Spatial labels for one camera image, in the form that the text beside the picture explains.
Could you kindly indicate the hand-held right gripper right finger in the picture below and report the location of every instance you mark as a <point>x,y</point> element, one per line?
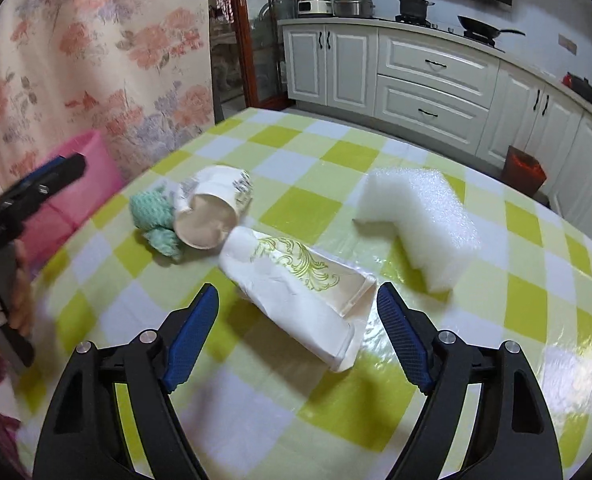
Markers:
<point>403,340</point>

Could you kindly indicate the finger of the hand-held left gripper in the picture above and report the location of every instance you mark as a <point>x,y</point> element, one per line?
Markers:
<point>68,169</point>
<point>36,172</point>

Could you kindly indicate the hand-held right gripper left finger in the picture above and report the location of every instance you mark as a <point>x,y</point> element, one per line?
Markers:
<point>191,345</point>

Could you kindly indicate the crushed white paper cup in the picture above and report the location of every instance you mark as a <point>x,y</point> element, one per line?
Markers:
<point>296,290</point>

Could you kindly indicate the red floor trash bin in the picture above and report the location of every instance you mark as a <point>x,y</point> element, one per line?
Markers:
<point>526,170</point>

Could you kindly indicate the person's left hand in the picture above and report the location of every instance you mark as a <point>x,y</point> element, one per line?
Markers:
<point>23,295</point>

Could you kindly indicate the teal knitted cloth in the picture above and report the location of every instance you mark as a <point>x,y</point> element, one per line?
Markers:
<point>153,215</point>

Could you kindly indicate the printed white paper wrapper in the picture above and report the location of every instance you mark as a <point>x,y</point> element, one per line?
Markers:
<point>185,194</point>

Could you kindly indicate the floral curtain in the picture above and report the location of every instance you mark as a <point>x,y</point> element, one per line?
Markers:
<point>86,50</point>

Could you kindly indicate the white foam block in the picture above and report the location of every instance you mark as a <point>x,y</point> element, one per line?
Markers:
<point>426,215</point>

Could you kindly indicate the yellow checkered tablecloth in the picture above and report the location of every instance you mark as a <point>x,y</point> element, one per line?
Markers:
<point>326,185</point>

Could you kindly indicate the dark wooden glass door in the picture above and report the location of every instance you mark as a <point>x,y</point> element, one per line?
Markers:
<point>251,35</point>

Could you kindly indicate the white lower kitchen cabinets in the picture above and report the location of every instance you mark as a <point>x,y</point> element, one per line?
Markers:
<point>426,80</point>

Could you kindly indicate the white rice cooker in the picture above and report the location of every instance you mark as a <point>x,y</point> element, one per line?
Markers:
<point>315,5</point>

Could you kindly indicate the black and red appliance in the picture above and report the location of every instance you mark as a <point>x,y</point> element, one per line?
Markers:
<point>581,89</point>

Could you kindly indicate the gas stove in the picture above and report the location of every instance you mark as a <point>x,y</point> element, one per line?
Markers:
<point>446,27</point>

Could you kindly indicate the black frying pan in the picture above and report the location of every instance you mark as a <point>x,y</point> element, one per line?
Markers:
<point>481,26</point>

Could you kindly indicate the steel pressure cooker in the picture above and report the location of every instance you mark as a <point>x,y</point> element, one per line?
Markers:
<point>354,6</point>

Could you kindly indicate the black cooking pot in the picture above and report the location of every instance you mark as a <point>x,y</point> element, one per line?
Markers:
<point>413,6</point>

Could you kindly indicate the beige wall outlet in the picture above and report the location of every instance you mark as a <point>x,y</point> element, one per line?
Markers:
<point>568,43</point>

